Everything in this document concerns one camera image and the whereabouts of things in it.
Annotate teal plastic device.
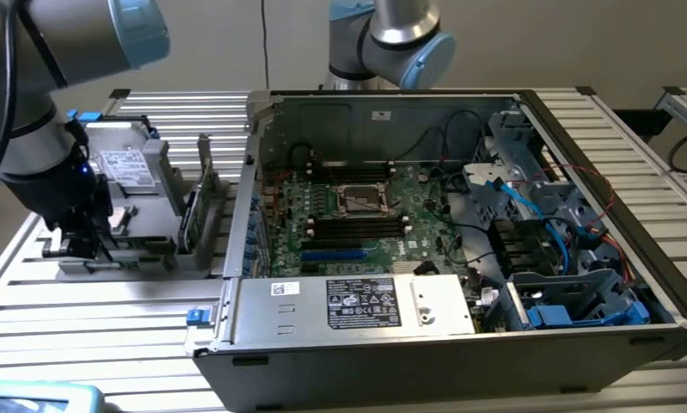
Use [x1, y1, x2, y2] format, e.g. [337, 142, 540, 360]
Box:
[0, 378, 105, 413]

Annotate black fan shroud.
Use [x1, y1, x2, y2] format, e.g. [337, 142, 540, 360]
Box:
[487, 219, 558, 277]

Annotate thin red wire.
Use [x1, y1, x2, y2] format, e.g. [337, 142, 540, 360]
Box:
[524, 164, 618, 230]

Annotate grey parts rack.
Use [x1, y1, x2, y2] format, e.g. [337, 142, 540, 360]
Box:
[40, 114, 231, 281]

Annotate silver chipset heatsink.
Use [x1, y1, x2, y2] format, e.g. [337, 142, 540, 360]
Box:
[392, 262, 432, 277]

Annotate silver hard disk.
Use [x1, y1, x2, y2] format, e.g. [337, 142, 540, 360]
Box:
[83, 121, 168, 195]

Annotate blue case latch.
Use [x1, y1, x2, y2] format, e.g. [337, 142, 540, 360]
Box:
[184, 305, 215, 326]

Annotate green motherboard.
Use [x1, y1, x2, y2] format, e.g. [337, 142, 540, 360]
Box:
[260, 163, 471, 279]

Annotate black expansion slot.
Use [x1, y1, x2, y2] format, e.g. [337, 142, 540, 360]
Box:
[300, 239, 364, 251]

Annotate grey bay with blue caddy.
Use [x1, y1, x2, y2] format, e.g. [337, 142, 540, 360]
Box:
[504, 257, 652, 332]

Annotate black looped wire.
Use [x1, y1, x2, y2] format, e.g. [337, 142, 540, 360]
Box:
[396, 109, 488, 165]

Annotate blue expansion slot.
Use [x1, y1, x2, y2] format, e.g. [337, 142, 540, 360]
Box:
[300, 249, 364, 262]

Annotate open black PC case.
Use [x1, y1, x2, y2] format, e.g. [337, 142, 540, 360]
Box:
[191, 88, 687, 410]

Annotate grey metal disk bay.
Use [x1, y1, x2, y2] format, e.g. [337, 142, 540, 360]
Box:
[462, 108, 586, 225]

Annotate blue SATA wire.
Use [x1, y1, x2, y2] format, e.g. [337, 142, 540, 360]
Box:
[487, 177, 544, 221]
[539, 216, 586, 277]

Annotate metal CPU socket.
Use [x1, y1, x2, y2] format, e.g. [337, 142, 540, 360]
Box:
[329, 182, 394, 219]

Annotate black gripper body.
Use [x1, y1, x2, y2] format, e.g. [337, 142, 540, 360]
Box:
[0, 159, 116, 242]

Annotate silver power supply unit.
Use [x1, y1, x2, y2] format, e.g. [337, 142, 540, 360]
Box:
[229, 274, 478, 346]

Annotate thin black wall cable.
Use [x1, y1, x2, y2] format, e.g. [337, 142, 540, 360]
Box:
[259, 0, 272, 89]

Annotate green graphics card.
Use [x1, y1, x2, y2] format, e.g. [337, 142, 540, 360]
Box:
[175, 133, 219, 256]

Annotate red yellow power wires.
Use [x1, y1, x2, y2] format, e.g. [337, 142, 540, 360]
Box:
[599, 231, 638, 290]

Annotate black RAM slot bank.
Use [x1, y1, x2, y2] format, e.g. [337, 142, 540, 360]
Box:
[304, 216, 412, 238]
[307, 160, 396, 184]

